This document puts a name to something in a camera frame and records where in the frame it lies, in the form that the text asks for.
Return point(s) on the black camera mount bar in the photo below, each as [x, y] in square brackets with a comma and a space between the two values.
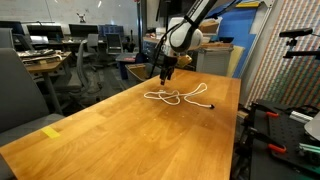
[300, 53]

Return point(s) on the green metal rail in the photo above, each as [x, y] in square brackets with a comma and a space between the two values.
[308, 148]

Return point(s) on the wooden office desk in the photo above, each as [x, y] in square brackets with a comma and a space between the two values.
[46, 66]

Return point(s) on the beige foam board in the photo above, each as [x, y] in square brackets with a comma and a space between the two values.
[235, 61]

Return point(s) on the grey storage bin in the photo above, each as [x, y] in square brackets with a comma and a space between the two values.
[153, 71]

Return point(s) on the cardboard box in bin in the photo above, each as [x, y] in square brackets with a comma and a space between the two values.
[137, 70]

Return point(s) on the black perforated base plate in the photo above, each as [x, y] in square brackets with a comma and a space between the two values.
[286, 133]

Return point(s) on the black camera on mount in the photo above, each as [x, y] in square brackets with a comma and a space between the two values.
[295, 32]

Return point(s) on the black mesh office chair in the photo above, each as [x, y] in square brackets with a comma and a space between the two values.
[114, 43]

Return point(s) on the black computer monitor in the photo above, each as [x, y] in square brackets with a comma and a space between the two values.
[45, 30]
[83, 30]
[11, 26]

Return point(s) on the grey drawer cabinet wooden top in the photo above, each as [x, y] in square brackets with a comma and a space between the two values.
[213, 61]

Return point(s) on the cardboard box on cabinet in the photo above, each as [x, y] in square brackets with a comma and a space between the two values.
[210, 26]

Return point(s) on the grey swivel office chair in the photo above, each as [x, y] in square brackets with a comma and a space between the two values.
[81, 66]

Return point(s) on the black tripod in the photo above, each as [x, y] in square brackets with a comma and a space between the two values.
[165, 10]

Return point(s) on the silver aluminium extrusion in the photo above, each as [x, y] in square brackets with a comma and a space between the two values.
[300, 116]

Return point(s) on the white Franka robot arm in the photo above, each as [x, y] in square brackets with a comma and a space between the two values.
[196, 38]

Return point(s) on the yellow tape patch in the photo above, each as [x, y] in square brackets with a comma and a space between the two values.
[50, 132]

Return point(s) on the yellow bar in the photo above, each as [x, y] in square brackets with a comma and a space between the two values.
[248, 4]

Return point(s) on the large grey office chair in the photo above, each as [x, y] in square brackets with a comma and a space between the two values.
[20, 96]

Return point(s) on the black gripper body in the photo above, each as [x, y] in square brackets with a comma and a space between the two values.
[169, 63]

